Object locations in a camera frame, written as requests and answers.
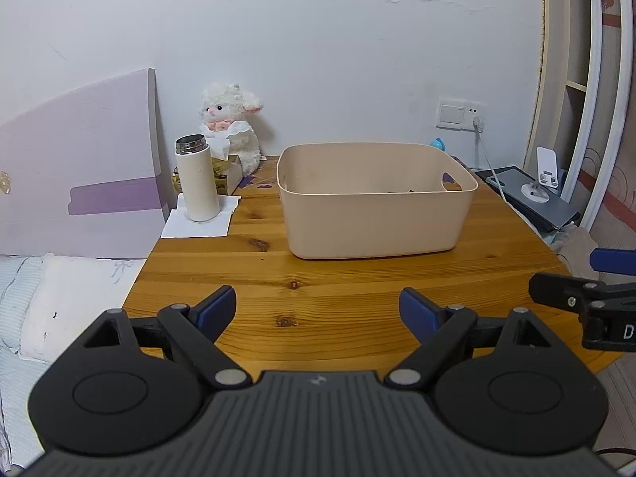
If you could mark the grey laptop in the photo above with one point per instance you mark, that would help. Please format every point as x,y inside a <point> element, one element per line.
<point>556,211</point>

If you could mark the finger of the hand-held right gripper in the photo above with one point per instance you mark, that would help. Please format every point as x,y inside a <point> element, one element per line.
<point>613,261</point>
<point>551,288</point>

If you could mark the white phone stand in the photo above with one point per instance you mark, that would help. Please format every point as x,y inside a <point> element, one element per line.
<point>546,161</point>

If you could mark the yellow tissue box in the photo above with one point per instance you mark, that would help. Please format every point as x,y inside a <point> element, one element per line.
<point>229,179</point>

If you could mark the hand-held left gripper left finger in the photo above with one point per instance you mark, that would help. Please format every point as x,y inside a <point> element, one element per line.
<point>218,306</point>

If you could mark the white plush sheep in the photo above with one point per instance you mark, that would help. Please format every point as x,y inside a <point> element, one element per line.
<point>228,104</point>

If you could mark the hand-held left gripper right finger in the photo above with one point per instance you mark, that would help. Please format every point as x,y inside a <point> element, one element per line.
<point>417,309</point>

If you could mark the white paper napkin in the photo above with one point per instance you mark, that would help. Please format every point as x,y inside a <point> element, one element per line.
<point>198,229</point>

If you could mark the purple headboard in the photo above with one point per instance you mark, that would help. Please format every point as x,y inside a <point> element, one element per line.
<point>74,149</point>

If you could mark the white wardrobe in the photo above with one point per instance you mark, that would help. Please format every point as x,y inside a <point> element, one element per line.
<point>596,109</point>

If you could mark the white pillow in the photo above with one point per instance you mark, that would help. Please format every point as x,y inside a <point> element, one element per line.
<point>74,298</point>

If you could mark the blue bird figurine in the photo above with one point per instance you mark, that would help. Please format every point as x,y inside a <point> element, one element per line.
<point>438,144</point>

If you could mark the white wall switch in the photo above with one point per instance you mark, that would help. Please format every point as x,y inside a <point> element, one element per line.
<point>449,115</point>

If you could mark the white wall socket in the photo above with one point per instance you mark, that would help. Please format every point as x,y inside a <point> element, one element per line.
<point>472,112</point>

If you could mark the beige plastic storage bin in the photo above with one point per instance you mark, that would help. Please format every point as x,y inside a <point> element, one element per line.
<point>372,223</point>

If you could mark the beige garment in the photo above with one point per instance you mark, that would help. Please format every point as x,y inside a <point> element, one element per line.
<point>576,254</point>

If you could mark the white thermos bottle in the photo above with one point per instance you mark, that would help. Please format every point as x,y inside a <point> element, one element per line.
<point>198,184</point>

